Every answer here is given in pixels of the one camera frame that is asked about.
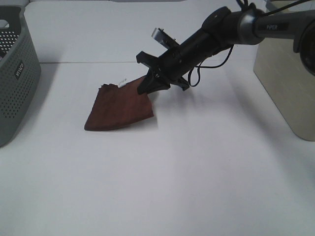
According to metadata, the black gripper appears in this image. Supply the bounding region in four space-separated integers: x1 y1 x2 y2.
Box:
136 29 221 94

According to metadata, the brown towel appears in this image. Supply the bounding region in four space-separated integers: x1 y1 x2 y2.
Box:
84 76 154 131

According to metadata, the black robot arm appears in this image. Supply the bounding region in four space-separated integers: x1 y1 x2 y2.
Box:
136 4 315 94

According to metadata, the grey perforated plastic basket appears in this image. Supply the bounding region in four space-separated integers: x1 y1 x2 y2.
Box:
0 5 41 146

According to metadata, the beige bin with grey rim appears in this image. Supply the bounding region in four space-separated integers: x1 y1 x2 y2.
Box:
252 0 315 142

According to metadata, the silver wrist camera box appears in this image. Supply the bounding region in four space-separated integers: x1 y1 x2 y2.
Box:
152 28 179 49

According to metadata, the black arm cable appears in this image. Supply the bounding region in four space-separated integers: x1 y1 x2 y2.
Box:
188 0 306 87

